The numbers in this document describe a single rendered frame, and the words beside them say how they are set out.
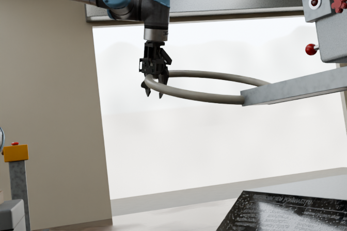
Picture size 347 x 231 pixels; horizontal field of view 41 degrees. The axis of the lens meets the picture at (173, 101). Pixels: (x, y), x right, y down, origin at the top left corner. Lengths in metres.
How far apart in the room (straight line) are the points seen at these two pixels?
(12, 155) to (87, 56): 5.34
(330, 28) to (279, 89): 0.26
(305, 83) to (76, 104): 6.51
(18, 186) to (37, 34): 5.47
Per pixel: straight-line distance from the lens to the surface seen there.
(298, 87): 1.31
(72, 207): 7.61
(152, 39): 1.69
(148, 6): 1.69
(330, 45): 1.18
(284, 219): 1.11
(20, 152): 2.54
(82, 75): 7.70
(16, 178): 2.56
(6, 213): 1.49
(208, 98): 1.44
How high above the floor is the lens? 0.97
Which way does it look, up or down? 6 degrees up
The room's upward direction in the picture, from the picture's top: 7 degrees counter-clockwise
